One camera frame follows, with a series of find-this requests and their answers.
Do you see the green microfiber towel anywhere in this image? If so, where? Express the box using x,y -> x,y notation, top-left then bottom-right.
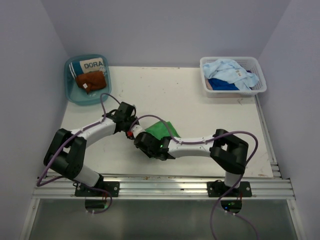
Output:
145,121 -> 180,140

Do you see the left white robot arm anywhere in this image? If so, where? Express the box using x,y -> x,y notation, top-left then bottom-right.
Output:
43,102 -> 137,197

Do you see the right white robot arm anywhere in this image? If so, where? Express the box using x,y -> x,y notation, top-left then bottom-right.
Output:
132,126 -> 249,197

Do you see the brown rolled towel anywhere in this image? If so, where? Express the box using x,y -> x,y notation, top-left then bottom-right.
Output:
75,71 -> 107,94

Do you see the blue plastic tub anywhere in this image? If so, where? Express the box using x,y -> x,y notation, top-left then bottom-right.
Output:
64,54 -> 112,106

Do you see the Dora printed rolled towel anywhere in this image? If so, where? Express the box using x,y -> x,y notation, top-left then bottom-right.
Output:
68,57 -> 105,78

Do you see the pink towel in basket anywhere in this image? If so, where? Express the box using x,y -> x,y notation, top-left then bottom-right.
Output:
205,79 -> 213,91

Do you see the dark blue towel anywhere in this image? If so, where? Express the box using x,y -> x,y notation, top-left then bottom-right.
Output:
208,78 -> 239,91

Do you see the light blue towel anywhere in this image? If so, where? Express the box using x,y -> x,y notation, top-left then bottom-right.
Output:
202,58 -> 259,92

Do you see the white plastic basket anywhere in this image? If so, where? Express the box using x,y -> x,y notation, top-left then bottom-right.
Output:
199,56 -> 267,98

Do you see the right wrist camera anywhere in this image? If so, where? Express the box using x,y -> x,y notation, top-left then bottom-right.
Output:
126,124 -> 145,140

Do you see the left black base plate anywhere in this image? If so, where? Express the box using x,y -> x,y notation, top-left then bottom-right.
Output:
73,181 -> 120,197

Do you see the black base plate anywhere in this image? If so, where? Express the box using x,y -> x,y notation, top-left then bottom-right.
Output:
73,181 -> 120,197
206,180 -> 253,198

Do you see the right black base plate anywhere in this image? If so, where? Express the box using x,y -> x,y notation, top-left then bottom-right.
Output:
206,180 -> 253,198

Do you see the aluminium mounting rail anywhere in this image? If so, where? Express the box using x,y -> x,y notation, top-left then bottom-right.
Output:
31,174 -> 296,200

